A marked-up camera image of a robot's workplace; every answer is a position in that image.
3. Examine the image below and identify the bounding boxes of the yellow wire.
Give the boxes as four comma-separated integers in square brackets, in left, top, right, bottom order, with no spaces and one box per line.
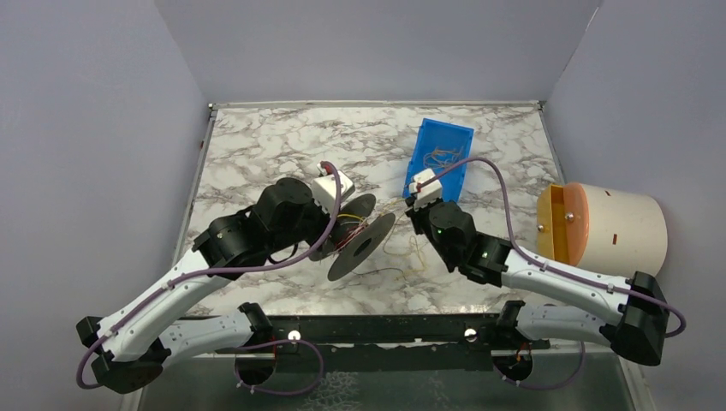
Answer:
[337,198,432,279]

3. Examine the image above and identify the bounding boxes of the grey perforated cable spool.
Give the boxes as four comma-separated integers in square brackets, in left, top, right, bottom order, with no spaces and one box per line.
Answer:
[308,194,396,282]

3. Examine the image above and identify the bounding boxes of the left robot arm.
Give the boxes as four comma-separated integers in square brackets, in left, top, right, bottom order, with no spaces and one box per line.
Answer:
[76,173,354,394]

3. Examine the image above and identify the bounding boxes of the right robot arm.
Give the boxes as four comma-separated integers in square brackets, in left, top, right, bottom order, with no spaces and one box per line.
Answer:
[405,197,669,366]

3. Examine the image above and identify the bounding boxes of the blue plastic bin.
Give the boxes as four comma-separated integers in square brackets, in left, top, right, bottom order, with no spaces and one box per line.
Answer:
[402,118,474,198]

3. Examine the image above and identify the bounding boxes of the yellow and cream cylinder fixture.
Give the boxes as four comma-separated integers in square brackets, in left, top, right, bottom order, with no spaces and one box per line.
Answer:
[536,182,668,277]

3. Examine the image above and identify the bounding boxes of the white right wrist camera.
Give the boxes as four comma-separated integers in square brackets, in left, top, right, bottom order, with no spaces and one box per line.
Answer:
[408,168,443,210]

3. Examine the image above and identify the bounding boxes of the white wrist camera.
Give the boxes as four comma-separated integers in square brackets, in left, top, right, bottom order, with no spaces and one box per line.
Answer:
[310,161,355,213]
[408,168,443,210]

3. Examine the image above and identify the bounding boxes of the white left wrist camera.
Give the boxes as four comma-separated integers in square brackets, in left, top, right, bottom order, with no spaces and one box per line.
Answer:
[310,161,355,213]

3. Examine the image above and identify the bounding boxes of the red wire on spool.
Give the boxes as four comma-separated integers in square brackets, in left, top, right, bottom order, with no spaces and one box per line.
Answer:
[334,221,367,253]

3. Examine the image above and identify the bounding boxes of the beige wires in bin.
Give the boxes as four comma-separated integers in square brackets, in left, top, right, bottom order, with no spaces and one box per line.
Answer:
[424,146,467,170]

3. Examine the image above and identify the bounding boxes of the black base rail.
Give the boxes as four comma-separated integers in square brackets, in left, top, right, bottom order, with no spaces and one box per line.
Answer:
[226,313,550,377]

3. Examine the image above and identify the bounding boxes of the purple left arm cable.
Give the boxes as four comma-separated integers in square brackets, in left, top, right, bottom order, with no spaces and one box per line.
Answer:
[76,161,343,397]

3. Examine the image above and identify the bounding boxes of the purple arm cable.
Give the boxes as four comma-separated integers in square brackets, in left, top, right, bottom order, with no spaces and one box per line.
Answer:
[76,161,343,397]
[416,157,687,392]

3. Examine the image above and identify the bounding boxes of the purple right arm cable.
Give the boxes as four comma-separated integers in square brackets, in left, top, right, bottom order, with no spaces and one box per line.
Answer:
[416,157,687,392]

